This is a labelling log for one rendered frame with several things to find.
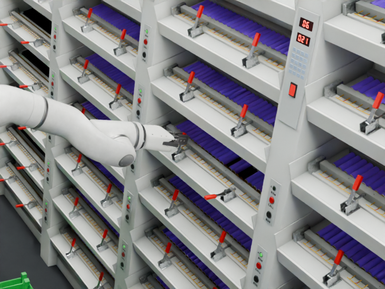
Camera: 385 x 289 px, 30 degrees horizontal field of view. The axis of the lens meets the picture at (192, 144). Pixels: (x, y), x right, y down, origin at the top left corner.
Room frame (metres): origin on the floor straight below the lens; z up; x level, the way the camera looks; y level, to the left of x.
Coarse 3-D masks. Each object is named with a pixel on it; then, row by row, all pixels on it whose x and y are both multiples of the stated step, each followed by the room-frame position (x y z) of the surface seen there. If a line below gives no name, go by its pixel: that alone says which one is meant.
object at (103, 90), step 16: (80, 48) 2.77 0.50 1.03; (64, 64) 2.74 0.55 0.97; (80, 64) 2.73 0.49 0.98; (96, 64) 2.68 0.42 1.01; (80, 80) 2.57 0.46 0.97; (96, 80) 2.57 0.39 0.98; (112, 80) 2.54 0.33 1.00; (128, 80) 2.52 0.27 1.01; (96, 96) 2.47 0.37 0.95; (112, 96) 2.44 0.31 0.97; (128, 96) 2.39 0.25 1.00; (112, 112) 2.34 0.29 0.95; (128, 112) 2.33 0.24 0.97
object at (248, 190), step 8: (168, 128) 2.17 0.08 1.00; (176, 128) 2.15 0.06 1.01; (192, 144) 2.05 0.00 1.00; (200, 152) 2.01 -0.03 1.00; (208, 160) 1.97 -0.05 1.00; (216, 160) 1.96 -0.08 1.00; (216, 168) 1.94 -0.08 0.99; (224, 168) 1.92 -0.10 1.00; (224, 176) 1.90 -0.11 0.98; (232, 176) 1.87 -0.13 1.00; (232, 184) 1.86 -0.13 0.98; (240, 184) 1.83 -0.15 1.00; (248, 192) 1.80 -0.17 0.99; (256, 192) 1.79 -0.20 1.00; (256, 200) 1.77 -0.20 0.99; (256, 208) 1.74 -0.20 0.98
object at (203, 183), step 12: (156, 120) 2.18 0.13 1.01; (168, 120) 2.20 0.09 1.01; (180, 120) 2.24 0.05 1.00; (156, 156) 2.11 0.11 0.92; (168, 156) 2.05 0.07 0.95; (168, 168) 2.05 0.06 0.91; (180, 168) 1.98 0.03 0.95; (192, 168) 1.97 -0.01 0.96; (192, 180) 1.92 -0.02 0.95; (204, 180) 1.91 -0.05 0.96; (216, 180) 1.90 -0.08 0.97; (204, 192) 1.87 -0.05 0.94; (216, 192) 1.84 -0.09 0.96; (240, 192) 1.83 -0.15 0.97; (216, 204) 1.83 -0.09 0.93; (228, 204) 1.79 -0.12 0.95; (240, 204) 1.78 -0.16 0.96; (252, 204) 1.77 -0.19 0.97; (228, 216) 1.78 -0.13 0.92; (240, 216) 1.73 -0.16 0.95; (252, 216) 1.66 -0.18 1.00; (240, 228) 1.74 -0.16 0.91; (252, 228) 1.68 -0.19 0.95
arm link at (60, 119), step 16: (48, 112) 1.71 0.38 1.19; (64, 112) 1.74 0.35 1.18; (80, 112) 1.79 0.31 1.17; (32, 128) 1.70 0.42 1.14; (48, 128) 1.71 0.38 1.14; (64, 128) 1.74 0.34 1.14; (80, 128) 1.76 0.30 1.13; (96, 128) 1.77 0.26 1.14; (80, 144) 1.75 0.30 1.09; (96, 144) 1.75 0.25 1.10; (112, 144) 1.76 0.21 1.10; (128, 144) 1.81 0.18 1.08; (96, 160) 1.75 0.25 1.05; (112, 160) 1.76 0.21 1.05; (128, 160) 1.79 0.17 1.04
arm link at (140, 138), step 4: (136, 124) 1.92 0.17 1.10; (140, 124) 1.93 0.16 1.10; (136, 128) 1.90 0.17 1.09; (140, 128) 1.91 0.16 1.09; (140, 132) 1.90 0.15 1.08; (140, 136) 1.90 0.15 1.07; (136, 140) 1.89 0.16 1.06; (140, 140) 1.89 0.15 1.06; (136, 144) 1.89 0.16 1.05; (140, 144) 1.90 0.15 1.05; (136, 148) 1.90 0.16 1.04
